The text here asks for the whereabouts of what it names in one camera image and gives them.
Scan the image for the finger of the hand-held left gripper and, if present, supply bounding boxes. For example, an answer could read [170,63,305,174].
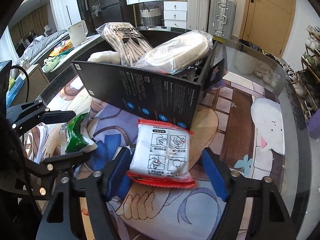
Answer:
[15,152,91,202]
[6,99,77,130]

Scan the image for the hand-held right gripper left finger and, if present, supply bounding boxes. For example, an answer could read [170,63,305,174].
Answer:
[37,146,133,240]

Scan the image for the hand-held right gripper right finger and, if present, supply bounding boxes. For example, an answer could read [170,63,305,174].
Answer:
[201,147,298,240]

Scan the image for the green snack packet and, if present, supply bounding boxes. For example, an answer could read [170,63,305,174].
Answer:
[60,112,98,154]

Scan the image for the red and white packet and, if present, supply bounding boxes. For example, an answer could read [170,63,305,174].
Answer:
[125,119,196,188]

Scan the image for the black cardboard box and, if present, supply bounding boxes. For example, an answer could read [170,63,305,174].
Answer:
[71,28,227,131]

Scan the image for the clear bag of striped laces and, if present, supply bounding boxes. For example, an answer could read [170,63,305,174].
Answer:
[95,22,154,67]

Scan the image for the clear bag of white cord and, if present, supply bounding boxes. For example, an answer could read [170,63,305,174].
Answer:
[132,29,213,75]

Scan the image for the green cloth item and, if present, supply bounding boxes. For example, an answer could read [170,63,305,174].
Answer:
[42,56,61,73]

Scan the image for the grey blanket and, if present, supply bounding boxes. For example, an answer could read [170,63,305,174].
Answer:
[15,28,73,63]

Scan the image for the cartoon printed table mat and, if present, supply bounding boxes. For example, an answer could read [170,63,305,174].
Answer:
[25,65,286,240]

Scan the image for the pile of colourful clothes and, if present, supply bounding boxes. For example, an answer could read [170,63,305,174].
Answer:
[48,39,73,56]

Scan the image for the brown curtain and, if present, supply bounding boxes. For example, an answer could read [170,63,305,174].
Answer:
[9,4,51,43]

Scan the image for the purple paper bag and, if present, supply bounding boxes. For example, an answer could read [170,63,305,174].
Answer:
[306,115,320,139]

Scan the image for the white trash bin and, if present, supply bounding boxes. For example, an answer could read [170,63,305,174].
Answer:
[233,40,263,75]

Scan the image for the pile of loose shoes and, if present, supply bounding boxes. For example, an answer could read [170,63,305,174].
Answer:
[253,51,298,86]

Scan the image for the black and white striped rug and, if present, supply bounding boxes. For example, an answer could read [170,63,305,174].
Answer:
[213,37,227,61]

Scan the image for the woven laundry basket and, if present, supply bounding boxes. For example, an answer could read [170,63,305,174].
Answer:
[139,6,163,26]

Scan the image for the wooden shoe rack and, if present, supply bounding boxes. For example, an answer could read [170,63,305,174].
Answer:
[291,25,320,121]

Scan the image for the white vanity desk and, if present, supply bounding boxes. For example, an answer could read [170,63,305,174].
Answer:
[125,0,188,28]

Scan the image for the silver suitcase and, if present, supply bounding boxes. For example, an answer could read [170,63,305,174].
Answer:
[208,0,237,37]

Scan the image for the rows of racked shoes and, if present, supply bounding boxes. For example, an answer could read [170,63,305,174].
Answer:
[292,25,320,118]

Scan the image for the white suitcase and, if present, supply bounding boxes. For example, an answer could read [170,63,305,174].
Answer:
[186,0,212,32]

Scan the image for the wooden door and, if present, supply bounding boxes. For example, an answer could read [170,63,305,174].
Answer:
[238,0,297,58]

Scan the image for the black cable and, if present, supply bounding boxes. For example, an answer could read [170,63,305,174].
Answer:
[11,65,36,205]

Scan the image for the white appliance with handle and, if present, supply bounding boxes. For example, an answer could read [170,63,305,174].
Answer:
[67,20,89,48]

